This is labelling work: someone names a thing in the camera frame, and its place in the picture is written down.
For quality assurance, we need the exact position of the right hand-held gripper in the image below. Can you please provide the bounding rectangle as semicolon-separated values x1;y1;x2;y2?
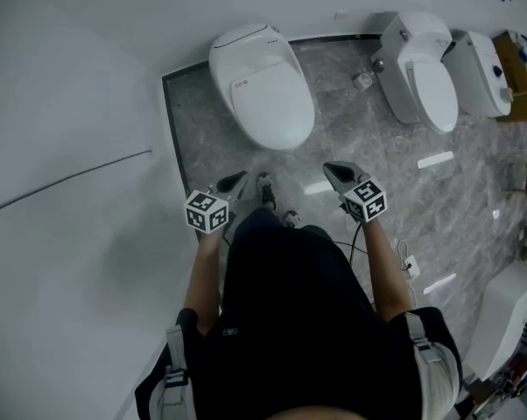
322;160;388;224

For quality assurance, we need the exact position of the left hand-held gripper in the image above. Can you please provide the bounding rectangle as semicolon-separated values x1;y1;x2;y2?
184;170;250;235

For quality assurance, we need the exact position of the white toilet lid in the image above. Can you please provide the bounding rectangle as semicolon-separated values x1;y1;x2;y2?
228;60;316;151

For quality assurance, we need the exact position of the person's right forearm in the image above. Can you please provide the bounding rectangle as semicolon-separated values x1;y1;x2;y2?
360;220;416;324

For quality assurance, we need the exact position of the person's left forearm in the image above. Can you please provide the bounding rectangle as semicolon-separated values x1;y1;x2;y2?
183;228;226;337

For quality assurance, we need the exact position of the white toilet with tank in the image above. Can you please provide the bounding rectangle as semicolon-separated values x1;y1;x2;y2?
369;10;460;136

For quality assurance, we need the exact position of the white smart toilet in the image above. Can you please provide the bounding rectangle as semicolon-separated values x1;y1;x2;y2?
207;23;316;151

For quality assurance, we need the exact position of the white toilet with blue button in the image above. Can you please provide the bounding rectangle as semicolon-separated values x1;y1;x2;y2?
441;30;515;119

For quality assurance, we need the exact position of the person's left grey shoe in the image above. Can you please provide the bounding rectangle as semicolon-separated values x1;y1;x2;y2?
255;171;278;212

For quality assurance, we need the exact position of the small white floor device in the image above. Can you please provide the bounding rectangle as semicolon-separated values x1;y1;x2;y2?
353;71;375;92

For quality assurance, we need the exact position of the white power adapter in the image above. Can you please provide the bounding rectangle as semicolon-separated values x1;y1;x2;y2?
400;254;422;278

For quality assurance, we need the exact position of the person's black clothing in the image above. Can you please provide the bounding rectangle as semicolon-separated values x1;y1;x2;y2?
134;206;464;420

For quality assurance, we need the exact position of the brown cardboard box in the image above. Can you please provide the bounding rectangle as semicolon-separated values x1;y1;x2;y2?
490;28;527;123

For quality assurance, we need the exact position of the white ceramic fixture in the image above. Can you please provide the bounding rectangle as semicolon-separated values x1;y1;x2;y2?
463;260;527;382

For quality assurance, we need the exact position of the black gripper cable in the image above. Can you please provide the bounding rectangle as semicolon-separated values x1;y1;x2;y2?
333;220;370;267

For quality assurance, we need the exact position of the white adapter cable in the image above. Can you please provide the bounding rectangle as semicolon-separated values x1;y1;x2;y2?
396;238;418;310

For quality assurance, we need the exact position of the grey left shoulder strap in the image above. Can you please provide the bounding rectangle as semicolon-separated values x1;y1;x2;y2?
151;323;191;420

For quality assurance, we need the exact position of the grey shoulder strap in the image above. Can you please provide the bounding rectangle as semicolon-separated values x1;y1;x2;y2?
404;311;462;412
151;323;191;420

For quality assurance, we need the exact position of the grey right shoulder strap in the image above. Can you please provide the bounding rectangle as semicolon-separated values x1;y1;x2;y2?
404;311;462;412

